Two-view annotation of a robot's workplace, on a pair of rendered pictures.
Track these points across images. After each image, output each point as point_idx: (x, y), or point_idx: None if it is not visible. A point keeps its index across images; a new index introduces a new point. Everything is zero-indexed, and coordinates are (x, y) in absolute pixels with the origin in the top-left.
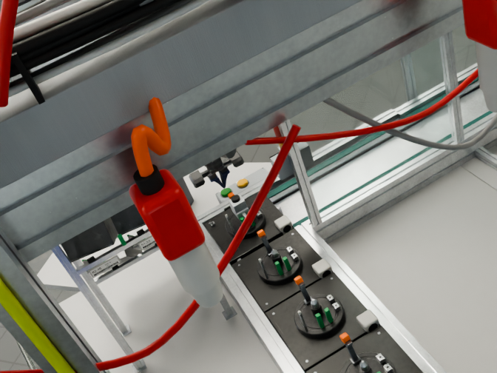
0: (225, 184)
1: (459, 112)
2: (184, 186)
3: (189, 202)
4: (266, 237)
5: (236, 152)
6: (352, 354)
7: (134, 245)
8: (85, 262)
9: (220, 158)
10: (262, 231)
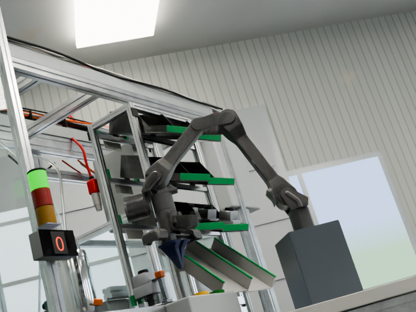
0: (174, 263)
1: None
2: (299, 274)
3: (307, 304)
4: (89, 304)
5: (153, 229)
6: None
7: (192, 250)
8: (216, 241)
9: (153, 221)
10: (95, 298)
